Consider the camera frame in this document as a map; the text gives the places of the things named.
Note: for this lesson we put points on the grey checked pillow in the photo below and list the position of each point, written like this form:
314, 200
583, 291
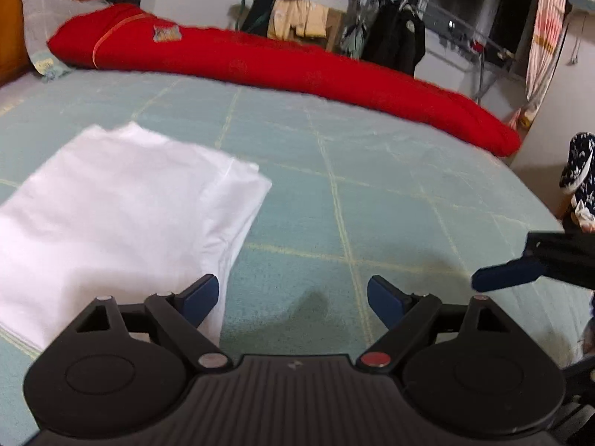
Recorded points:
42, 23

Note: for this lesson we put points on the red quilt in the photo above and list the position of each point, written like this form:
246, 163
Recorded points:
279, 65

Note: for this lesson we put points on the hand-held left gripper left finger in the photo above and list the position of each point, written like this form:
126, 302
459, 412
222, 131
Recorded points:
202, 295

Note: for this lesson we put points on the pale green hanging garment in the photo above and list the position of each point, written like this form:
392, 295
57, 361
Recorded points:
354, 42

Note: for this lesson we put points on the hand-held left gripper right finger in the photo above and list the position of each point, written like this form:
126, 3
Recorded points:
383, 299

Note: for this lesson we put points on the metal clothes drying rack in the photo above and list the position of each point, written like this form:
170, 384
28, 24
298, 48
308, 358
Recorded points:
455, 21

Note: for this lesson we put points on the black hanging jacket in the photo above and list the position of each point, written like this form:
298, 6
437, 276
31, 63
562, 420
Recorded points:
395, 42

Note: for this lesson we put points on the beige hanging cloth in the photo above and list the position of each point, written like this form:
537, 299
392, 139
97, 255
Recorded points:
311, 21
281, 21

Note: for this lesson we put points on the wooden headboard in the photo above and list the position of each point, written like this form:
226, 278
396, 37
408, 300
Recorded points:
9, 32

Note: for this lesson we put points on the pink striped curtain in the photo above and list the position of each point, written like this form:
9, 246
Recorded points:
546, 32

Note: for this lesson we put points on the light green checked bed sheet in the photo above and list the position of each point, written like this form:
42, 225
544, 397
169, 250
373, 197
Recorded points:
395, 195

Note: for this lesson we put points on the white printed t-shirt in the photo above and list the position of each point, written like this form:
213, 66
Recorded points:
116, 204

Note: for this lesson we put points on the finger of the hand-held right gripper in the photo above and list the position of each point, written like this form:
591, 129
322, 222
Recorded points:
506, 274

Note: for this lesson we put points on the navy floral cloth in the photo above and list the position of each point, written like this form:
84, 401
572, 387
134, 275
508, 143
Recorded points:
578, 162

